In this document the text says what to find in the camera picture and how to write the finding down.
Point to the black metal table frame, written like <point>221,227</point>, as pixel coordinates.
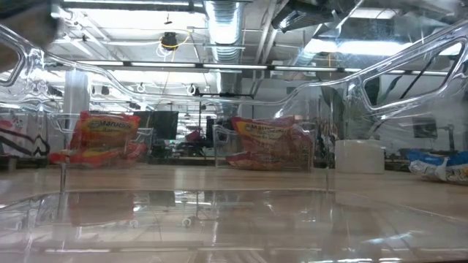
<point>164,68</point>

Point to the green succulent in white pot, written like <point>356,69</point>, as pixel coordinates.
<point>360,157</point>

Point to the red Maruchan noodle pack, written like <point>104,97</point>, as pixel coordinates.
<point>267,160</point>
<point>263,133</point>

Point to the orange Maruchan noodle pack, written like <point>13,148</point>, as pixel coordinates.
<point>95,157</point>
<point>104,131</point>

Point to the clear plastic bin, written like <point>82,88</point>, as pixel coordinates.
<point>145,137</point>
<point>221,146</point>
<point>234,219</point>

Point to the silver air duct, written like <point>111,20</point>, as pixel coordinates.
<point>223,29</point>

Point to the blue Maruchan noodle pack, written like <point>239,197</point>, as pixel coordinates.
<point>438,166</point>

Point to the black monitor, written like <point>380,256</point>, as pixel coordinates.
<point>161,124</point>

